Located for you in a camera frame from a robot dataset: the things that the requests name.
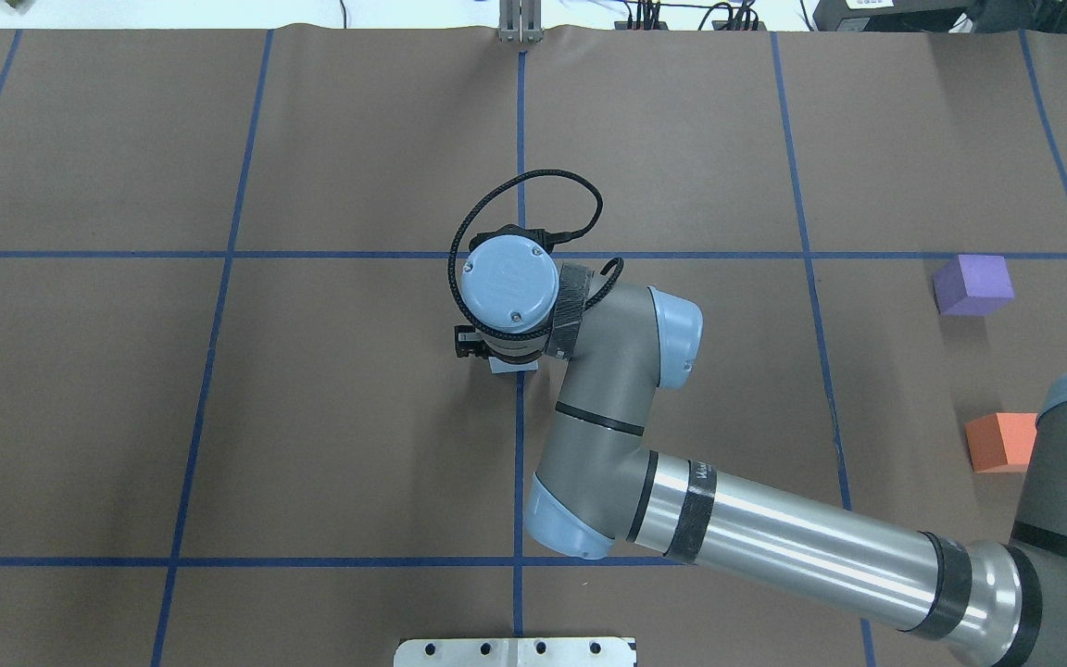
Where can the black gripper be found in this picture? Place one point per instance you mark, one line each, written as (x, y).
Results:
(465, 344)

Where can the light blue foam block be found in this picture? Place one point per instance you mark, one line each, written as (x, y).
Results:
(500, 366)

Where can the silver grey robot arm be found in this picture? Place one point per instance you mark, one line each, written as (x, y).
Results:
(597, 483)

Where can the purple foam block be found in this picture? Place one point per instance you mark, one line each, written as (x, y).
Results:
(971, 285)

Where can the orange foam block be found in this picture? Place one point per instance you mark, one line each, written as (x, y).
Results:
(1001, 442)

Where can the metal plate at bottom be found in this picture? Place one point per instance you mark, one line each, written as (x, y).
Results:
(518, 651)

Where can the black device top right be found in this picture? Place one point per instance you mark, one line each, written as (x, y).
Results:
(888, 16)

